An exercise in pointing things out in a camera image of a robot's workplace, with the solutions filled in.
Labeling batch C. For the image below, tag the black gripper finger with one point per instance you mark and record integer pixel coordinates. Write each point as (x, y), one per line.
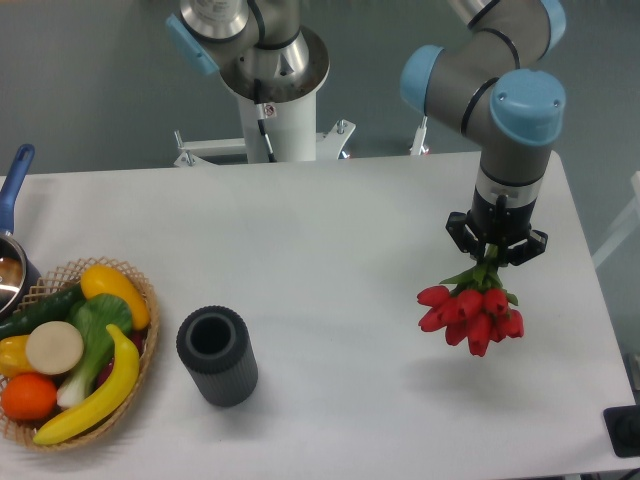
(533, 245)
(464, 238)

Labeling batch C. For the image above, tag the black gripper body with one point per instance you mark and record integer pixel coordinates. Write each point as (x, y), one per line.
(495, 222)

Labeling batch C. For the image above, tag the red tulip bouquet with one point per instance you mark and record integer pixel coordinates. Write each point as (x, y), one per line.
(473, 307)

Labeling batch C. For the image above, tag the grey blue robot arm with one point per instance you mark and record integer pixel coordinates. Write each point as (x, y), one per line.
(488, 91)

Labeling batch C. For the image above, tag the dark grey ribbed vase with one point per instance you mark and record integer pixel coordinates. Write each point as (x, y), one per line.
(214, 345)

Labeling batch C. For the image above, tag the black device at edge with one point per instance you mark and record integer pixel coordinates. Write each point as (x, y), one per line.
(622, 425)

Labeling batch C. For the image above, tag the red fruit in basket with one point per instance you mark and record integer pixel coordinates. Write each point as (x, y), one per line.
(138, 339)

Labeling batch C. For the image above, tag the yellow banana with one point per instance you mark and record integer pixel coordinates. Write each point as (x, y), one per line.
(103, 401)

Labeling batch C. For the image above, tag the yellow squash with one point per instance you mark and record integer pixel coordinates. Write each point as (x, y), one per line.
(102, 279)

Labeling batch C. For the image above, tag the green bok choy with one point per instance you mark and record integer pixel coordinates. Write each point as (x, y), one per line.
(91, 319)

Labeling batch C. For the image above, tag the woven wicker basket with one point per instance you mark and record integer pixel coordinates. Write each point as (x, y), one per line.
(23, 432)

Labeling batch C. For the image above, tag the green cucumber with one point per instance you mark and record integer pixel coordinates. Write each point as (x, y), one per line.
(54, 307)

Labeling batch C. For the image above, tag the beige round disc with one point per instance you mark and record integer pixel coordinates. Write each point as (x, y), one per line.
(54, 348)

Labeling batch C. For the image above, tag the orange fruit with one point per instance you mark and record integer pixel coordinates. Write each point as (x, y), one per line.
(29, 396)

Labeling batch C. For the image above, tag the yellow bell pepper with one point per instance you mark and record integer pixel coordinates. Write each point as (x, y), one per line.
(13, 358)

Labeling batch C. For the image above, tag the white frame at right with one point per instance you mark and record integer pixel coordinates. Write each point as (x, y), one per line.
(625, 223)

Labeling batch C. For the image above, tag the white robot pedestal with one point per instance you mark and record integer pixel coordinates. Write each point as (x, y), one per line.
(276, 91)

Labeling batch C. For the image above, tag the blue handled saucepan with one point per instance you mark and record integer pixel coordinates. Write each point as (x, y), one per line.
(18, 274)

